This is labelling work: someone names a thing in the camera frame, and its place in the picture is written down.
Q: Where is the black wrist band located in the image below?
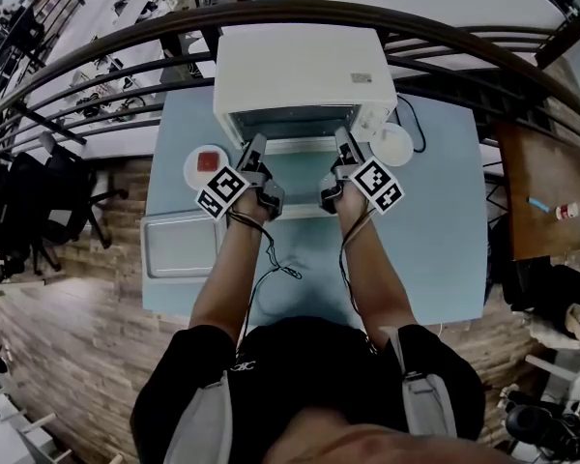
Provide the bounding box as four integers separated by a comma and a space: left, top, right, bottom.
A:
226, 209, 265, 234

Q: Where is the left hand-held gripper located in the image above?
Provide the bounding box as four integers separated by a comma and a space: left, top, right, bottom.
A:
195, 133, 286, 221

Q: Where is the white wooden shelf frame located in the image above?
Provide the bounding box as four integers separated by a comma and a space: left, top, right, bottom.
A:
0, 374, 127, 464

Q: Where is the grey metal baking tray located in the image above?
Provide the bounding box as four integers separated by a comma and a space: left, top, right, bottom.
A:
139, 210, 228, 284

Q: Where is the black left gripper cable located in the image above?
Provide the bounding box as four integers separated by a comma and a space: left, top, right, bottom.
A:
241, 215, 304, 342

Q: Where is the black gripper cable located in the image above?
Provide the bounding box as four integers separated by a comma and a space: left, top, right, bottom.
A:
241, 215, 304, 342
337, 208, 373, 352

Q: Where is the grey shoulder strap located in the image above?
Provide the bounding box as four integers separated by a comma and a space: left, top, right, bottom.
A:
381, 326, 458, 438
163, 369, 234, 464

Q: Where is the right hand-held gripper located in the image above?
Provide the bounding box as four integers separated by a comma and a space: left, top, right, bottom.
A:
318, 128, 406, 216

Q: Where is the red square block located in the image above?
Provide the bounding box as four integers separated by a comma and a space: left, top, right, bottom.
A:
196, 151, 222, 172

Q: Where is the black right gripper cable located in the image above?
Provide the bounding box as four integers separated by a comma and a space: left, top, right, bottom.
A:
337, 208, 373, 352

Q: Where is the brown wooden table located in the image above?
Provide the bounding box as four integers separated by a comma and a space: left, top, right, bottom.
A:
495, 121, 580, 263

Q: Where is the beige cloth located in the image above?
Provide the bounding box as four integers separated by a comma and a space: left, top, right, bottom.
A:
531, 304, 580, 352

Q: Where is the black chair with clothes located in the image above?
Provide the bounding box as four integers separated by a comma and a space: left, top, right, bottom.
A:
487, 215, 580, 337

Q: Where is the person's right hand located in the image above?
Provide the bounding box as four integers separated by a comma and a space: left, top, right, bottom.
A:
335, 182, 376, 219

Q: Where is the person's left forearm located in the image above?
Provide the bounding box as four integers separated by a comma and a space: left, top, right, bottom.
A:
188, 215, 265, 345

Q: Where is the person's black shirt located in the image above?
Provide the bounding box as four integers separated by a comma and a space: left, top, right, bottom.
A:
130, 316, 487, 464

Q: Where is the white round plate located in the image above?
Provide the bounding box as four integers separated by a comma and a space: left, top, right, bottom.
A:
183, 145, 232, 190
369, 122, 415, 167

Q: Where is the person's left hand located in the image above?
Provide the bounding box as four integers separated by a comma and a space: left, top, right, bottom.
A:
230, 186, 272, 226

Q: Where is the white toaster oven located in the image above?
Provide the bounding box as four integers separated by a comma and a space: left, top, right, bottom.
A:
213, 29, 398, 219

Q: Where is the thin black cable loop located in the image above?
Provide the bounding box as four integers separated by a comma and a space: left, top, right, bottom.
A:
395, 95, 426, 154

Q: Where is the person's right forearm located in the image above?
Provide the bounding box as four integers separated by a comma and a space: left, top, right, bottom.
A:
340, 210, 420, 352

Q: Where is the black metal railing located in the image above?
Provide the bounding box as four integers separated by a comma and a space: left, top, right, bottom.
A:
0, 0, 580, 163

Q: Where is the person's chin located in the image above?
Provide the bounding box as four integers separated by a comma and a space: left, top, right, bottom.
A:
265, 413, 528, 464

